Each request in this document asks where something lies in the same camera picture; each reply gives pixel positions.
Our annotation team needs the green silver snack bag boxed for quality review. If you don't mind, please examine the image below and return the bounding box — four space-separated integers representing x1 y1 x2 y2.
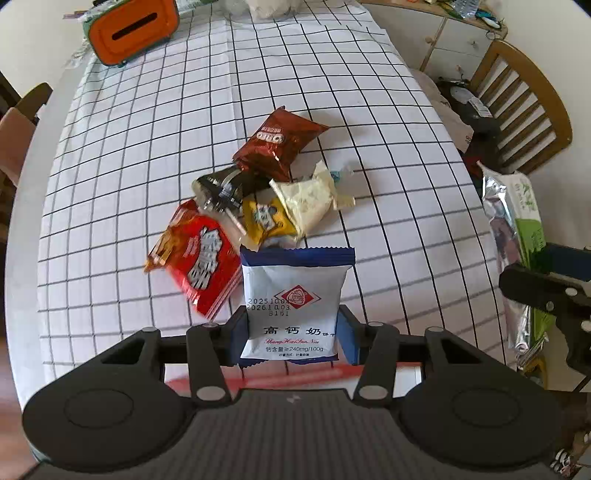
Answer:
481 166 555 369

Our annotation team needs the white blue milk snack bag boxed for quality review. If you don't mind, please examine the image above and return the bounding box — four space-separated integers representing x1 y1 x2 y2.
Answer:
240 247 356 366

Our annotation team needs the yellow snack packet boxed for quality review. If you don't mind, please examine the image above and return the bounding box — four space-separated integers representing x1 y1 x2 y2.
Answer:
242 192 297 251

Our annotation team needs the cream white snack bag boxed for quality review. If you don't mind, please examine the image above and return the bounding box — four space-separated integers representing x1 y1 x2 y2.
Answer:
270 161 356 240

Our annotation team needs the black silver snack packet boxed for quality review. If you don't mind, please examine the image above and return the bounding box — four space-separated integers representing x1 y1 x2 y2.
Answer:
191 166 270 214

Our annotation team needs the red white box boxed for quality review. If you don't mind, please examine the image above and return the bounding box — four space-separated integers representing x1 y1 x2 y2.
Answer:
165 362 423 398

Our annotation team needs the bright red snack bag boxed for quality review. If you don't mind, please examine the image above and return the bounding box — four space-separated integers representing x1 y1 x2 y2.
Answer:
144 200 242 321

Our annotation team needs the wooden slat chair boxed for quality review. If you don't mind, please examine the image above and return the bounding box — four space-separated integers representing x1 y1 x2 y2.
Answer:
469 40 573 174

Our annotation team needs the beige cloth on chair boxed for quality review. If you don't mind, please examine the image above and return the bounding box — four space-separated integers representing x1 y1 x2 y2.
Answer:
410 69 474 154

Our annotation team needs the small blue candy wrapper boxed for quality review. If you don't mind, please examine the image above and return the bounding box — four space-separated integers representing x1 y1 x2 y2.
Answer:
329 166 355 185

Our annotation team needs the dark red snack bag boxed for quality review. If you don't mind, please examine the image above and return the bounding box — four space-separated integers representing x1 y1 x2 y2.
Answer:
232 106 329 182

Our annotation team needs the black white checkered tablecloth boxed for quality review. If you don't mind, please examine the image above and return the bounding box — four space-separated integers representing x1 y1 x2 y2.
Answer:
36 0 509 384

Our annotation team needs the white wooden cabinet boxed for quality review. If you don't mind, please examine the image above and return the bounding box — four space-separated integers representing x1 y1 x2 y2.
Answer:
363 1 507 80

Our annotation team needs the pink cushioned chair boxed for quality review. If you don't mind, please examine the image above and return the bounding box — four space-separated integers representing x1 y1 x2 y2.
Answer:
1 78 53 243

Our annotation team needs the orange green tissue box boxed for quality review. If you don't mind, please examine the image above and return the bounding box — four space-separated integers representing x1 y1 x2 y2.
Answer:
80 0 179 66

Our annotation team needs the clear plastic bag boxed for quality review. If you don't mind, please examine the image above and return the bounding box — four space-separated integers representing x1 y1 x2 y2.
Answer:
221 0 301 22

